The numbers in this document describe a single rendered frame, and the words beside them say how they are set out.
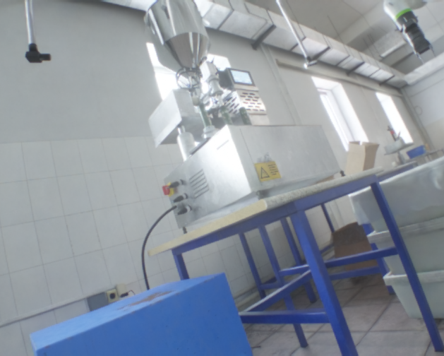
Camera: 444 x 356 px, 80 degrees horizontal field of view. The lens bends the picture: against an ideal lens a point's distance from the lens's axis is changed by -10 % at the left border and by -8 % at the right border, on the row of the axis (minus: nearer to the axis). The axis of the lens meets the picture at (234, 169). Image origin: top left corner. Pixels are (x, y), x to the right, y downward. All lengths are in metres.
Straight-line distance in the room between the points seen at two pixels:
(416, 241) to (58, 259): 2.14
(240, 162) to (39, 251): 1.70
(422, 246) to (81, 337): 1.33
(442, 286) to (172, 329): 1.16
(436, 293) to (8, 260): 2.39
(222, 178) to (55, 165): 1.71
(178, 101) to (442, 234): 1.24
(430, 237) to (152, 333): 1.17
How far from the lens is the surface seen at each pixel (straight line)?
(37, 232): 2.29
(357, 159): 2.68
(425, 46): 1.59
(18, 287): 2.25
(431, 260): 1.52
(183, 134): 1.18
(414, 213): 1.47
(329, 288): 0.78
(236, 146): 0.90
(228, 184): 0.94
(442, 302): 1.59
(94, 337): 0.74
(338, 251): 2.77
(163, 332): 0.79
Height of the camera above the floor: 0.69
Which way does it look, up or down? 12 degrees up
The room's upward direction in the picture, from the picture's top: 20 degrees counter-clockwise
